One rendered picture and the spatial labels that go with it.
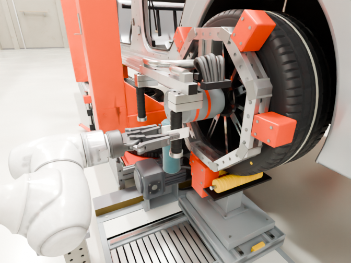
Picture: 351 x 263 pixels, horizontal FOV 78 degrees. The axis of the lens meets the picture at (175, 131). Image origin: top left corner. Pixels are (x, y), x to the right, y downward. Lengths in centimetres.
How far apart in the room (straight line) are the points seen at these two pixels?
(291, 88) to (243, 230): 75
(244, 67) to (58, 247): 62
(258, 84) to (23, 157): 61
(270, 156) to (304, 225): 96
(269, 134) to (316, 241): 107
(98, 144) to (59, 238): 23
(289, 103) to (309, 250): 104
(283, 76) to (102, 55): 81
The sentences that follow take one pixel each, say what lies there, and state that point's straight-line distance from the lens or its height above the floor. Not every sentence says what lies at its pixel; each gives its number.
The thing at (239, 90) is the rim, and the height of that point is 91.
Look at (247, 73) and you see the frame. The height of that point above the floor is 100.
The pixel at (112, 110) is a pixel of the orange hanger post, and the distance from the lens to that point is 121.
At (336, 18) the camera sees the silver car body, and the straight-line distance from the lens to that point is 73.
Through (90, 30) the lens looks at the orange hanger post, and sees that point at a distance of 115.
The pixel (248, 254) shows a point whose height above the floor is 17.
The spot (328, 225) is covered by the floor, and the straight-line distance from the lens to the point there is 178.
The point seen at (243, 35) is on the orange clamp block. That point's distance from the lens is 71.
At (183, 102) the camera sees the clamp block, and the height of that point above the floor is 93.
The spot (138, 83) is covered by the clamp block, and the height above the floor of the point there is 92.
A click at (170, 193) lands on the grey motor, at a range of 157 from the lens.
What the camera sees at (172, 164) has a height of 53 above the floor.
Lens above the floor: 111
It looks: 24 degrees down
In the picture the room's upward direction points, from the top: straight up
